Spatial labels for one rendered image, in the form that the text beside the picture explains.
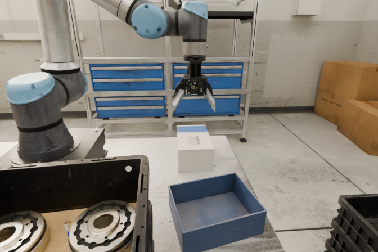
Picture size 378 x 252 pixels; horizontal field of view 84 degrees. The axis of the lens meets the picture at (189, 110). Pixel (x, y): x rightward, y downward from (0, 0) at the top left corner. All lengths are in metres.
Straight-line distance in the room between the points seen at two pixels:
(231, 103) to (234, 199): 1.71
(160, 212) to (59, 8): 0.66
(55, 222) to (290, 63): 3.25
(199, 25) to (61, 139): 0.54
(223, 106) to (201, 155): 1.59
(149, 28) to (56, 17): 0.36
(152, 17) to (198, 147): 0.42
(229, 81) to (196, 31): 1.61
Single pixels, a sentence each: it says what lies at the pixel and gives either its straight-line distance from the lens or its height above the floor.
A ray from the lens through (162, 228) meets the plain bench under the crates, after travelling 0.59.
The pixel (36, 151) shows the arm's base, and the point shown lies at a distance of 0.75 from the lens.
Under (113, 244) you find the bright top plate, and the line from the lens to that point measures 0.38.
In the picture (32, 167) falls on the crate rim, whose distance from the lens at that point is 0.47.
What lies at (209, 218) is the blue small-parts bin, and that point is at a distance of 0.61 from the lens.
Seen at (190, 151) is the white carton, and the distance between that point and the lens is 0.71.
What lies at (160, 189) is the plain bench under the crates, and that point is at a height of 0.70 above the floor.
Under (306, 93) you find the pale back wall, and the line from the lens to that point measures 3.66.
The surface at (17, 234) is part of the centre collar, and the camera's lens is 0.44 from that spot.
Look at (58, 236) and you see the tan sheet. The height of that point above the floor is 0.83.
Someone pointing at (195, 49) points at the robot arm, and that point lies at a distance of 0.65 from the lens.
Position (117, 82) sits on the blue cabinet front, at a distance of 2.22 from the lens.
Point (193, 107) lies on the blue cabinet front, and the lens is 2.23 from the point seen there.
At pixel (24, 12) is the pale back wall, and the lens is 3.48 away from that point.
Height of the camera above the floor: 1.15
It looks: 20 degrees down
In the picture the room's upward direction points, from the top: straight up
